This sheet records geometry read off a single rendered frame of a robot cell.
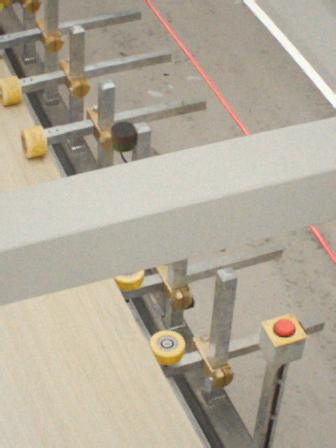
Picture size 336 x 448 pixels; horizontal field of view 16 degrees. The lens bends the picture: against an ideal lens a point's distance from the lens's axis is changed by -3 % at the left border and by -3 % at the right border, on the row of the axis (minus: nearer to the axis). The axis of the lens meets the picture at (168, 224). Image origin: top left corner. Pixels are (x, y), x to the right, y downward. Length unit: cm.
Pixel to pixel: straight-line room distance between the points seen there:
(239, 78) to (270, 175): 430
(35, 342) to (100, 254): 200
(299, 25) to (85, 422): 161
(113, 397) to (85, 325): 23
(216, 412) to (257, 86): 240
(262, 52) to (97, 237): 454
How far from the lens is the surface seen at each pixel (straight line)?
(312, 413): 377
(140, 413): 258
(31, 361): 268
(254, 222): 76
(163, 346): 271
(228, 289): 257
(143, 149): 290
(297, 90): 502
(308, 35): 108
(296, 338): 232
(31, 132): 315
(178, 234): 73
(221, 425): 282
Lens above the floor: 294
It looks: 43 degrees down
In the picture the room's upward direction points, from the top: 3 degrees clockwise
